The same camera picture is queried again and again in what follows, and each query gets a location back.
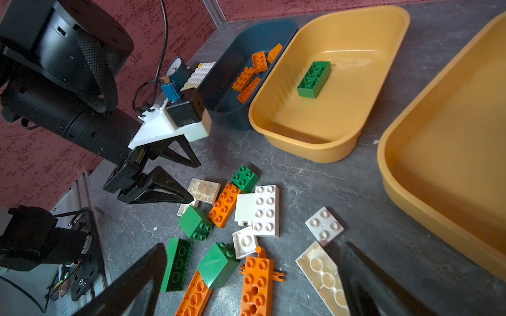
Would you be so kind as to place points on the green long lego brick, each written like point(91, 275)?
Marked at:
point(178, 255)

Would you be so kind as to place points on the small white lego brick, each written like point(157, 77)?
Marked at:
point(184, 207)

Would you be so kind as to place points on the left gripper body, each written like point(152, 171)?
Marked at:
point(128, 176)

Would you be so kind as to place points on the orange small lego brick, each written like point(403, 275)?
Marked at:
point(273, 54)

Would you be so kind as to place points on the orange 2x4 lego brick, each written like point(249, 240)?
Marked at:
point(244, 79)

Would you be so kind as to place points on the green lego cube right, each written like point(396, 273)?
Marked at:
point(218, 265)

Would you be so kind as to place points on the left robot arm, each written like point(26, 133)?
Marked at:
point(59, 60)

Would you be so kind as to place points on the beige calculator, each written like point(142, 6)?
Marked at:
point(198, 76)

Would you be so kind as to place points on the aluminium front rail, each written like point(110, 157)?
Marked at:
point(76, 199)

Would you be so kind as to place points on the yellow container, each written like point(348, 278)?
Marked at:
point(317, 98)
point(442, 160)

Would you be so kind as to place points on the white 2x4 lego brick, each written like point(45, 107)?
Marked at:
point(266, 211)

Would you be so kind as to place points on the small green lego brick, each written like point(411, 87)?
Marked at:
point(245, 179)

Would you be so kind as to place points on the green lego cube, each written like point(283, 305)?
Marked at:
point(218, 265)
point(196, 224)

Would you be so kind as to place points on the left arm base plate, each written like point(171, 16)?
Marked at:
point(87, 276)

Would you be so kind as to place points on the right yellow container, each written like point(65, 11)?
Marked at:
point(442, 160)

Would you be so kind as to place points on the cream lego brick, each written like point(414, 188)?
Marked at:
point(204, 191)

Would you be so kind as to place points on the cream 2x4 lego plate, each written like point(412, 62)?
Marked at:
point(322, 273)

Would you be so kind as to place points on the small teal alarm clock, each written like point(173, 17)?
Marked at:
point(179, 72)

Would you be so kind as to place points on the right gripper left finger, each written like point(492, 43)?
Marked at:
point(136, 291)

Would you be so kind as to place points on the middle yellow container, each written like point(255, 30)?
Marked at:
point(317, 98)

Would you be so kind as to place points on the orange long lego beam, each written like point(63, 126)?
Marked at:
point(257, 291)

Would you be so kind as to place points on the white lego block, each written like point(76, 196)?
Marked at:
point(245, 208)

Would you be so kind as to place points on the green 2x4 lego brick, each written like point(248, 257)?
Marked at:
point(314, 79)

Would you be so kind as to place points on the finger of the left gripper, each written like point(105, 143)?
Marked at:
point(176, 149)
point(156, 187)

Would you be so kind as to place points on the orange 2x4 lego bottom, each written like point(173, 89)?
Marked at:
point(195, 298)

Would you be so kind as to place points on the orange upright lego brick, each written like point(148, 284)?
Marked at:
point(225, 205)

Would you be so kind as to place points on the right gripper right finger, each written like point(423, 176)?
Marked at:
point(371, 291)

